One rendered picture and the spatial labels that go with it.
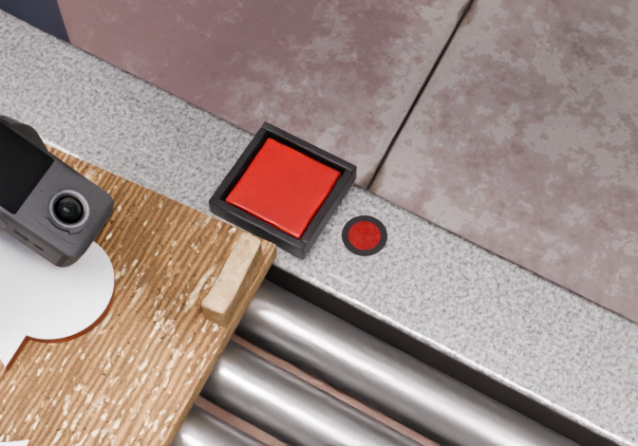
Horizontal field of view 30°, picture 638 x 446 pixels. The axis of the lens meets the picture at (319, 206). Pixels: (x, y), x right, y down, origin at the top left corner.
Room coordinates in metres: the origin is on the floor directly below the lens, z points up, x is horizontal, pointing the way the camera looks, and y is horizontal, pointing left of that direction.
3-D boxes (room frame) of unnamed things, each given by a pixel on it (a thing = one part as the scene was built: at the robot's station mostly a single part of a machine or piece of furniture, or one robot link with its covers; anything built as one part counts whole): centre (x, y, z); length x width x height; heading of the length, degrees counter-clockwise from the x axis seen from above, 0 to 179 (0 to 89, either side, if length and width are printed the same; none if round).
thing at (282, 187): (0.41, 0.02, 0.92); 0.06 x 0.06 x 0.01; 59
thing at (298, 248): (0.41, 0.02, 0.92); 0.08 x 0.08 x 0.02; 59
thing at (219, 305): (0.33, 0.06, 0.95); 0.06 x 0.02 x 0.03; 153
